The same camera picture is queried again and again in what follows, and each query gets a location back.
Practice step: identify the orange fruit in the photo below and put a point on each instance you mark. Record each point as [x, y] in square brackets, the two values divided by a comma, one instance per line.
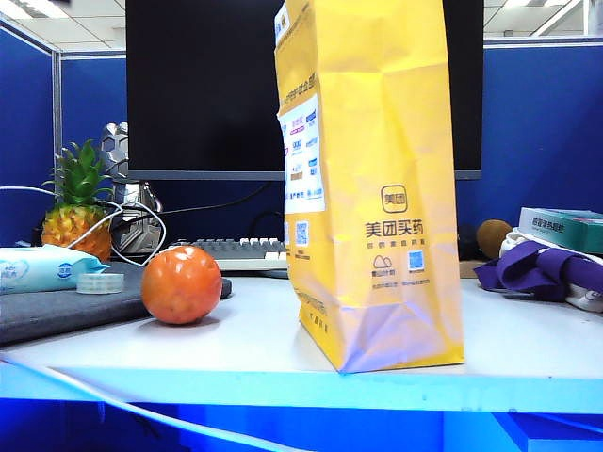
[181, 287]

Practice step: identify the yellow printed paper bag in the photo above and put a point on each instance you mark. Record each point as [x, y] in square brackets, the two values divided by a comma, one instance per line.
[386, 141]

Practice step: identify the white and grey keyboard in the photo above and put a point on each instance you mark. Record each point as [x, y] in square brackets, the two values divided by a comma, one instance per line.
[235, 252]

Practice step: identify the black computer monitor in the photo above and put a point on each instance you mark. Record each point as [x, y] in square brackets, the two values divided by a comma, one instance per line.
[198, 94]

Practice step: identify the brown kiwi fruit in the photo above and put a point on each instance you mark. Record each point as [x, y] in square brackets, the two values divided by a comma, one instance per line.
[492, 237]

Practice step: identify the silver robot figurine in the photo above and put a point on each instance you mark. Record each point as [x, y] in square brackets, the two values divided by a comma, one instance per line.
[118, 150]

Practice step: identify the clear tape roll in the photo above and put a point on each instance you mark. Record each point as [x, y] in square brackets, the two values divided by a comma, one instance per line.
[100, 283]

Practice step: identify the purple cloth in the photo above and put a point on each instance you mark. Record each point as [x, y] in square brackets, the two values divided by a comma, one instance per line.
[523, 268]

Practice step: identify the decorative pineapple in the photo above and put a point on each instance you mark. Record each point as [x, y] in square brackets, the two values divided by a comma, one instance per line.
[75, 221]

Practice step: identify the dark grey desk mat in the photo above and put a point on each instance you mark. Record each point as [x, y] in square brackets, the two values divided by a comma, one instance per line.
[70, 311]

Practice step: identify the teal and white medicine box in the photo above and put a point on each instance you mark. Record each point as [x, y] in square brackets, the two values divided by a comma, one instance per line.
[560, 226]

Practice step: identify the blue wet wipes pack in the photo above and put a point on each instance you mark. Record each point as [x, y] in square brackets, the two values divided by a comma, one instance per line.
[33, 268]

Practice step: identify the grey partition frame post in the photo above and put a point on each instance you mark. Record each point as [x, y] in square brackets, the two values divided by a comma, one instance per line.
[57, 117]

